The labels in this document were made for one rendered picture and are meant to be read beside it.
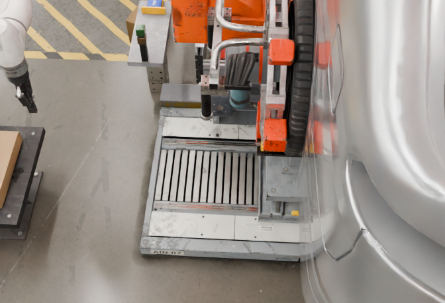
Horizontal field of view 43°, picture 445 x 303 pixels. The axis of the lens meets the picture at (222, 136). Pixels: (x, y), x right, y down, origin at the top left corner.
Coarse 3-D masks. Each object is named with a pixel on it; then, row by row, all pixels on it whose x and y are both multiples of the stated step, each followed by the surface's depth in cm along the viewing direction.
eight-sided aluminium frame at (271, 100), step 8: (272, 0) 187; (280, 0) 190; (272, 8) 185; (280, 8) 213; (272, 16) 182; (272, 24) 180; (272, 32) 178; (280, 32) 178; (288, 32) 178; (272, 72) 180; (280, 72) 181; (272, 80) 180; (280, 80) 180; (264, 88) 230; (272, 88) 181; (280, 88) 181; (264, 96) 227; (272, 96) 181; (280, 96) 181; (264, 104) 225; (272, 104) 182; (280, 104) 182; (264, 112) 190; (272, 112) 222; (280, 112) 185
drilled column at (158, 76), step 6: (150, 72) 307; (156, 72) 295; (162, 72) 295; (168, 72) 308; (150, 78) 300; (156, 78) 299; (162, 78) 302; (168, 78) 309; (150, 84) 304; (156, 84) 303; (150, 90) 308; (156, 90) 308
